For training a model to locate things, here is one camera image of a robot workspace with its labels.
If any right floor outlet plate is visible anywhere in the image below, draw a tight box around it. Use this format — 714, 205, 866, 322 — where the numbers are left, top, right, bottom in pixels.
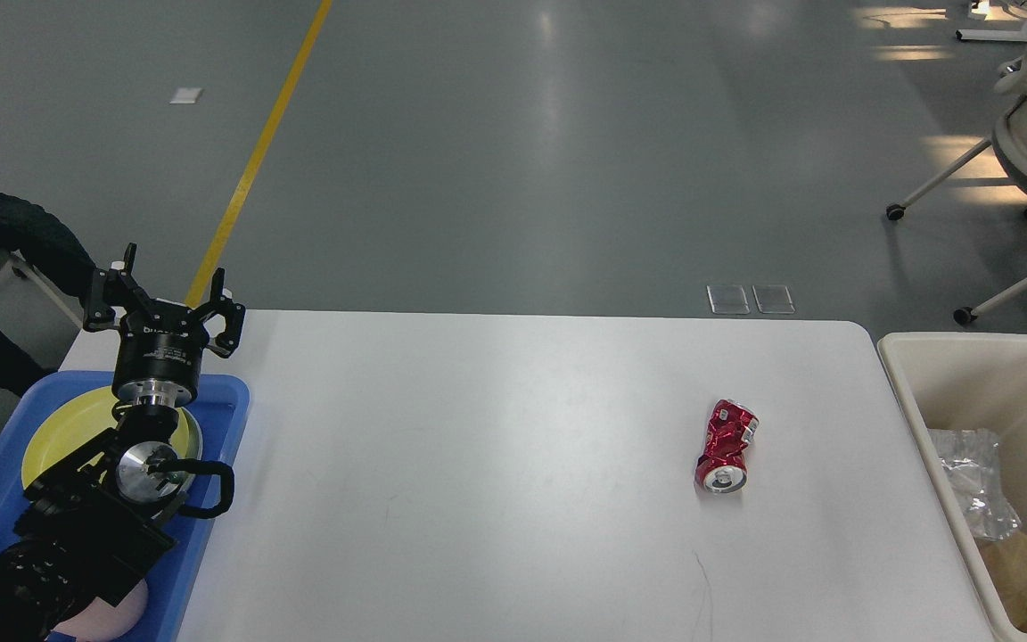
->
752, 284, 796, 316

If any left floor outlet plate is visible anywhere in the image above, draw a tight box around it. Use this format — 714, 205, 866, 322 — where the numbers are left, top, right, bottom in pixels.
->
706, 284, 751, 316

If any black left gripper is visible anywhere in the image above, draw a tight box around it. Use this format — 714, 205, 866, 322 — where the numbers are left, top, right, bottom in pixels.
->
83, 243, 246, 407

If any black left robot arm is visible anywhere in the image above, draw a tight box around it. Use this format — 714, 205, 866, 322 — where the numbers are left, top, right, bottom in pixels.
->
0, 243, 246, 641

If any pink mug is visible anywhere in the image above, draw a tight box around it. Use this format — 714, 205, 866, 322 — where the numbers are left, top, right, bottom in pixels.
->
53, 580, 148, 641

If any yellow plastic plate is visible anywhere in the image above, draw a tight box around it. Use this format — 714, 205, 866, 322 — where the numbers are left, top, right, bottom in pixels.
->
21, 383, 193, 489

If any white desk base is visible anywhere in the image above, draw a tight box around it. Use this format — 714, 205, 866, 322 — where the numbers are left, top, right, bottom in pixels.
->
954, 1, 1027, 45

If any crushed red can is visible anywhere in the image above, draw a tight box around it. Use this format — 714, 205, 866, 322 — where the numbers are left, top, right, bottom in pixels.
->
695, 399, 760, 493

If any floor outlet plate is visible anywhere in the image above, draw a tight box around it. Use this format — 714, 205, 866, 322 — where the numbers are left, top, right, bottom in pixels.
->
752, 284, 796, 316
706, 284, 751, 316

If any blue plastic tray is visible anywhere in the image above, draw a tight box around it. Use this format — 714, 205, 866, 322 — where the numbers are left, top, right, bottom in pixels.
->
0, 370, 251, 641

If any silver foil bag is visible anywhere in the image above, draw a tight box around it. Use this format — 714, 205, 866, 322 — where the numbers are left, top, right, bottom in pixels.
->
928, 428, 1022, 543

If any white plastic bin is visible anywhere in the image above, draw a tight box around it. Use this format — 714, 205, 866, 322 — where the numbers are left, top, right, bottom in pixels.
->
877, 332, 1027, 641

